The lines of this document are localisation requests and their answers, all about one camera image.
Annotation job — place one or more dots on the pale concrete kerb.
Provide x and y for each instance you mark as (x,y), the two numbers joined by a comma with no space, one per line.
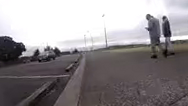
(73,88)

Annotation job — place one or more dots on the concrete wheel stop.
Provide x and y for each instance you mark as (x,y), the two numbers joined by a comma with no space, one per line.
(70,67)
(27,102)

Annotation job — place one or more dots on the person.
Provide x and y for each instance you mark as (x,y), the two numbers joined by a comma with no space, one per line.
(166,31)
(154,32)

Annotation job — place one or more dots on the dark car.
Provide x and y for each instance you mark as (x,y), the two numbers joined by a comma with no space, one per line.
(46,56)

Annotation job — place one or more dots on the dark bushes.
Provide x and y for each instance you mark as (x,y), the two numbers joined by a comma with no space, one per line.
(49,50)

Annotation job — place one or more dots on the round dark tree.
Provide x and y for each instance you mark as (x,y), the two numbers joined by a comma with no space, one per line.
(6,48)

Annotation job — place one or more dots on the tall street lamp pole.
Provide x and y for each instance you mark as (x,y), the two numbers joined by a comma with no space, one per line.
(105,31)

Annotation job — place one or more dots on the short lamp pole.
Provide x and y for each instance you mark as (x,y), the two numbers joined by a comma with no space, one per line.
(91,40)

